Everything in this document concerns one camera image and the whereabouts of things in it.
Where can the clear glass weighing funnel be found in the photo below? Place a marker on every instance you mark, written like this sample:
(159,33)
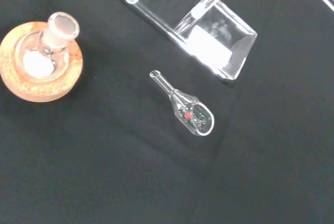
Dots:
(194,114)

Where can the clear acrylic funnel stand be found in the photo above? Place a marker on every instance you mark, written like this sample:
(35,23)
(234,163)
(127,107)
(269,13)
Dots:
(208,38)

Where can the black bench cloth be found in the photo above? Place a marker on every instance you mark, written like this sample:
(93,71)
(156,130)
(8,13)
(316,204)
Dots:
(104,169)

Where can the round-bottom glass flask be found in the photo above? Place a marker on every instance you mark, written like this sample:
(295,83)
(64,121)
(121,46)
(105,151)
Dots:
(44,57)

